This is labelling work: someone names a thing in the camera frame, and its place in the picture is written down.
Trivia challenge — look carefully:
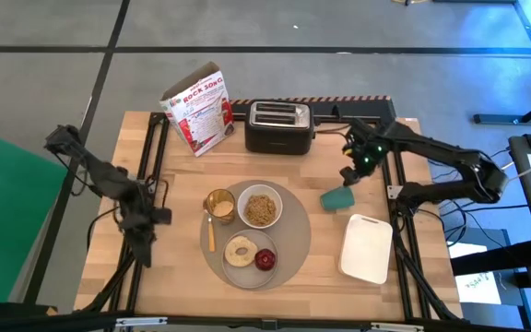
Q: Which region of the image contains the white cable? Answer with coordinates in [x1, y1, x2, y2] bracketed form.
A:
[500, 151, 531, 185]

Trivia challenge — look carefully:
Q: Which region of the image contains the red apple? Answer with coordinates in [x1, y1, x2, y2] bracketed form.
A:
[254, 248, 277, 272]

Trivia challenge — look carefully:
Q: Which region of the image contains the green cup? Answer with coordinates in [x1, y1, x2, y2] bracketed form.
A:
[319, 185, 357, 212]

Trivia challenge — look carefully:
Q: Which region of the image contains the white bowl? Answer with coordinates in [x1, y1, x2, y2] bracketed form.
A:
[237, 184, 284, 230]

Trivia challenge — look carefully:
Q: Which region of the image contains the brown cereal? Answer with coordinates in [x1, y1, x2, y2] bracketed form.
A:
[243, 194, 277, 227]

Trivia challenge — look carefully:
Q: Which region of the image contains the amber drinking glass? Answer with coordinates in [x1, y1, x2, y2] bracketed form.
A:
[203, 188, 237, 226]

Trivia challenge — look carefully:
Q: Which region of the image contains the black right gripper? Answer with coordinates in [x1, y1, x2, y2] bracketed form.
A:
[339, 118, 389, 187]

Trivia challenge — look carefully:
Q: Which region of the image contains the black aluminium table frame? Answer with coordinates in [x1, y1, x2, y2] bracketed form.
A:
[76, 110, 461, 329]

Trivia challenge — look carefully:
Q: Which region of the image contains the white rectangular tray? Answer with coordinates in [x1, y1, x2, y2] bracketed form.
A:
[338, 213, 394, 285]

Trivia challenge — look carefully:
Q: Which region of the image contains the black silver toaster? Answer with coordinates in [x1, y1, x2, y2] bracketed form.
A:
[243, 100, 316, 156]

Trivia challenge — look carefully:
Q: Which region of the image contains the wooden handled spoon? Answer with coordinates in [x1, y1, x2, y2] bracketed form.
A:
[206, 214, 217, 254]

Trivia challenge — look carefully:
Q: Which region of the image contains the bagel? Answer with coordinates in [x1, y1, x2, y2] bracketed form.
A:
[223, 235, 259, 267]

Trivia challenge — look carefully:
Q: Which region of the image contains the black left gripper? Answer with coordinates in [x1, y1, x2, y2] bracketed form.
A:
[117, 191, 172, 268]

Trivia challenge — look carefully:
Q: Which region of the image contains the round grey placemat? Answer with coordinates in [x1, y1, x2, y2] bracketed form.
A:
[199, 179, 312, 291]

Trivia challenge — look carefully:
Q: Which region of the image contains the black metal bar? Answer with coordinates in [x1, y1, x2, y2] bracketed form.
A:
[449, 239, 531, 278]

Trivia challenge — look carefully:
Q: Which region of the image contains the white paper note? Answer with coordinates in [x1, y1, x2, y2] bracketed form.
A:
[454, 271, 502, 305]

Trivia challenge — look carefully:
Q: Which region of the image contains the silver bracket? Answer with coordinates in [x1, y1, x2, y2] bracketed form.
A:
[370, 322, 426, 332]
[115, 316, 169, 328]

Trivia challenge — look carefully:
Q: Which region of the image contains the grey plate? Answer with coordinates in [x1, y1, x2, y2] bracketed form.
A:
[220, 228, 279, 290]

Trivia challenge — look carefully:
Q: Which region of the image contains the red white cereal box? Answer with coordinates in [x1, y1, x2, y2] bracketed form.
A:
[159, 61, 237, 158]

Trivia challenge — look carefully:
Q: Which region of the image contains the green floor mat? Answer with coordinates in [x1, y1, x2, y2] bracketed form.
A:
[0, 124, 69, 303]

